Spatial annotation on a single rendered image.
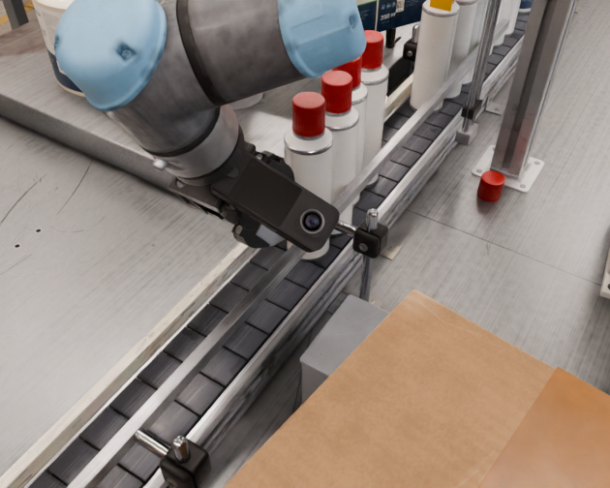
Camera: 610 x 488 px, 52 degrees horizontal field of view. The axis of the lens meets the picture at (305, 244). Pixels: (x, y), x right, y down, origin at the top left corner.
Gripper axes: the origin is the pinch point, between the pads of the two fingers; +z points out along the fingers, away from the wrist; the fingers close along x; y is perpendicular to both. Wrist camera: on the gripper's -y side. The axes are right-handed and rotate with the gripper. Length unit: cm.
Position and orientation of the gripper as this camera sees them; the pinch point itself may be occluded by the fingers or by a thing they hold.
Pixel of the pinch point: (289, 231)
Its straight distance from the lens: 69.9
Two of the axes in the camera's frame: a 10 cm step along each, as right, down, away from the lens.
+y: -8.4, -3.8, 3.8
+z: 2.7, 3.3, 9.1
